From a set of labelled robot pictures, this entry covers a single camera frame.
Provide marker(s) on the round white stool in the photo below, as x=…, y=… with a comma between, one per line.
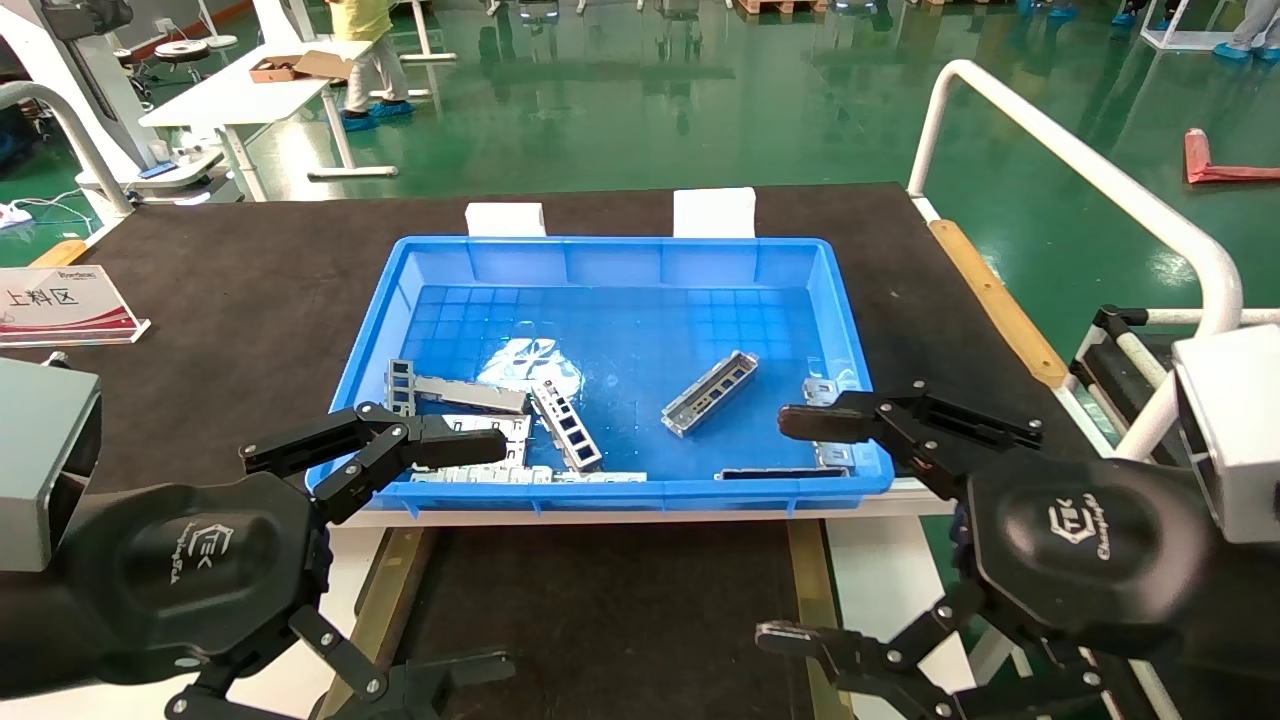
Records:
x=180, y=50

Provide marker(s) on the clear plastic bag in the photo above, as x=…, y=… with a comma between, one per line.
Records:
x=530, y=362

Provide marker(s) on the black container with brass edges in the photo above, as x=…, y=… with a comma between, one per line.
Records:
x=620, y=610

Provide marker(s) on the red object on floor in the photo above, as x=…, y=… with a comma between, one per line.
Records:
x=1215, y=170

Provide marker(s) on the white tubular railing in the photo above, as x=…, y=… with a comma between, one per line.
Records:
x=1080, y=165

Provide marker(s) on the flat notched metal plate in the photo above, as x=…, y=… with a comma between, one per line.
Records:
x=822, y=390

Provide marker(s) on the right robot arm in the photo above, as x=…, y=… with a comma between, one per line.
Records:
x=1240, y=620

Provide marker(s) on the blue plastic bin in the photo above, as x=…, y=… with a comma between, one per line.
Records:
x=640, y=300

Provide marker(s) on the white foam block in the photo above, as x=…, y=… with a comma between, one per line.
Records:
x=505, y=220
x=714, y=212

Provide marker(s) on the white power strip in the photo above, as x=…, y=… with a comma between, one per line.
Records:
x=12, y=214

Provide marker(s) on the white background table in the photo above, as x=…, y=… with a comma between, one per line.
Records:
x=240, y=95

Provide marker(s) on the open cardboard box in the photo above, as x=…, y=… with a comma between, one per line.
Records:
x=300, y=67

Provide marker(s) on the black table mat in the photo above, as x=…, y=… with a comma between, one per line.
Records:
x=250, y=270

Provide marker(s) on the long perforated metal bracket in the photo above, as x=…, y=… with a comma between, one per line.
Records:
x=710, y=393

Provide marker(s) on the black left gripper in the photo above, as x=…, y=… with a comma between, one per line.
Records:
x=200, y=560

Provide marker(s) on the long thin metal strip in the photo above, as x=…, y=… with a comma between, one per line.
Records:
x=560, y=477

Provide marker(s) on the person in light trousers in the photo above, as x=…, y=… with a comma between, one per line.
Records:
x=1250, y=25

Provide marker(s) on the short perforated metal bracket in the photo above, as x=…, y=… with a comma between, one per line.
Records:
x=566, y=427

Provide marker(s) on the acrylic sign with red print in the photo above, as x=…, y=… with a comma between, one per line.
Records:
x=60, y=305

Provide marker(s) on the black roller frame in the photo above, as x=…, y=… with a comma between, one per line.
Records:
x=1110, y=360

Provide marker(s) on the flat slotted metal plate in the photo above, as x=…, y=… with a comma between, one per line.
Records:
x=515, y=440

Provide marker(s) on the wooden edge strip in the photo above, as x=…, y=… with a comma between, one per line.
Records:
x=995, y=300

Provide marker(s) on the white machine stand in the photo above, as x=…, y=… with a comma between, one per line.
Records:
x=80, y=70

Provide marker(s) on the grey tubular railing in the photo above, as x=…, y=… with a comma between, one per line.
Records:
x=75, y=130

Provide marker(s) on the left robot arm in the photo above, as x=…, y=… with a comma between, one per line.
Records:
x=30, y=630

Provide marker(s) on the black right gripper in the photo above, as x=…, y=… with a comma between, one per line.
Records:
x=1090, y=550

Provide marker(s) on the person in yellow top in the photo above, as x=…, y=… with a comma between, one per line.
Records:
x=365, y=60

